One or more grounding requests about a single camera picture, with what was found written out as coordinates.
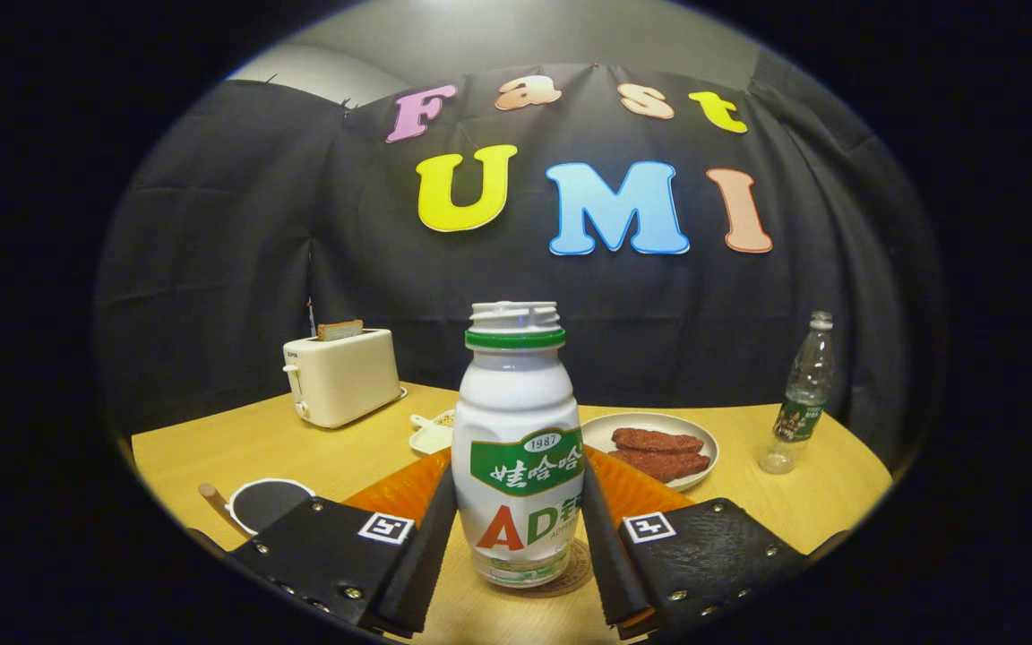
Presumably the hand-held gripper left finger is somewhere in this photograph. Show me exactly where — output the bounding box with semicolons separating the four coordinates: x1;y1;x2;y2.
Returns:
228;448;459;639

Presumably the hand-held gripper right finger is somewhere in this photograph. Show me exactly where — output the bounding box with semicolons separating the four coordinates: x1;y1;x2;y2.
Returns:
580;448;811;641

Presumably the round cork coaster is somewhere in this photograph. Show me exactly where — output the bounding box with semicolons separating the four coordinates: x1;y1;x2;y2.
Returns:
498;537;593;598

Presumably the white cup with wooden handle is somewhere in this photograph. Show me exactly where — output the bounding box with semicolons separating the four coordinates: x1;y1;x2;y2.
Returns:
198;477;317;538

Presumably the white juice bottle green label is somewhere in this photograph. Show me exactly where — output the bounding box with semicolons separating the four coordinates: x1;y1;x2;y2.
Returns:
452;300;587;588

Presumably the clear plastic water bottle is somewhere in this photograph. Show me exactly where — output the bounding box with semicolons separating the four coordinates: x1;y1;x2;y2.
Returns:
758;311;836;475

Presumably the red meat strip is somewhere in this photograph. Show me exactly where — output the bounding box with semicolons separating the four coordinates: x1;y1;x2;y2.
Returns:
610;449;712;482
611;427;705;454

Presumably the small white divided dish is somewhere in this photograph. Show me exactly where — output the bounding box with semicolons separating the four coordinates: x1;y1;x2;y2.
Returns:
408;410;456;456

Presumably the round white plate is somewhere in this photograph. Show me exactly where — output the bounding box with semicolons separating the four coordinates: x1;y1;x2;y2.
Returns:
580;412;720;493

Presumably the wooden table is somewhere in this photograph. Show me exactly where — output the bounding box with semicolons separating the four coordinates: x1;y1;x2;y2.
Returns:
131;383;893;645

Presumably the cream toaster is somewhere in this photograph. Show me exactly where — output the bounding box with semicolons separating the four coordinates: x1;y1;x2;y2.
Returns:
282;329;403;429

